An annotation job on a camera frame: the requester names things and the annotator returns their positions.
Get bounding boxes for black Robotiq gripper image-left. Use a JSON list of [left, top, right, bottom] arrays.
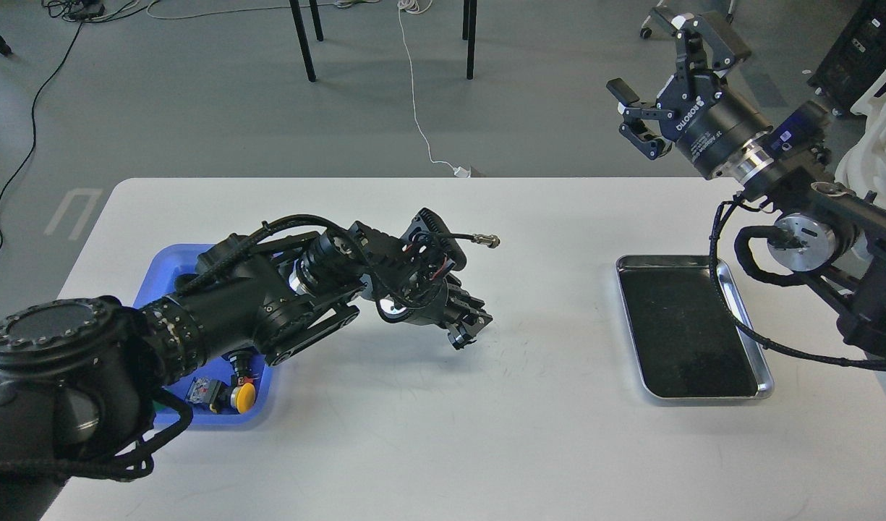
[[378, 279, 493, 350]]

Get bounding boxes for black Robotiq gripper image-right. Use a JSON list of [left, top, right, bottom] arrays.
[[607, 34, 774, 180]]

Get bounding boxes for black robot arm image-left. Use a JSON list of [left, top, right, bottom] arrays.
[[0, 208, 500, 520]]

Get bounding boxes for silver metal tray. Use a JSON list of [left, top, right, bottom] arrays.
[[615, 255, 774, 405]]

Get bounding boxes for blue plastic tray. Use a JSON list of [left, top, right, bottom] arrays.
[[133, 243, 276, 430]]

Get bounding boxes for chair caster base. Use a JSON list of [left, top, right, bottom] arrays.
[[639, 1, 739, 41]]

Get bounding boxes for black equipment case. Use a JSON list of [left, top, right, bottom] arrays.
[[807, 1, 886, 117]]

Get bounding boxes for black table leg right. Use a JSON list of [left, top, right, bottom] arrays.
[[461, 0, 478, 80]]

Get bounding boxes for black table leg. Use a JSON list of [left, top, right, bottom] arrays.
[[289, 0, 324, 82], [461, 0, 478, 80]]

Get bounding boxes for black table leg left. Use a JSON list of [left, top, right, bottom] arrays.
[[289, 0, 324, 82]]

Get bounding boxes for white cable on floor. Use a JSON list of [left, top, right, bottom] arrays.
[[397, 0, 472, 179]]

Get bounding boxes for black push button switch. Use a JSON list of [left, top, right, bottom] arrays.
[[221, 347, 257, 386]]

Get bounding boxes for yellow push button switch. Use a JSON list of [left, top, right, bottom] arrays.
[[208, 383, 257, 415]]

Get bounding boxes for black cable on floor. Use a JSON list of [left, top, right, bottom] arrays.
[[0, 0, 103, 274]]

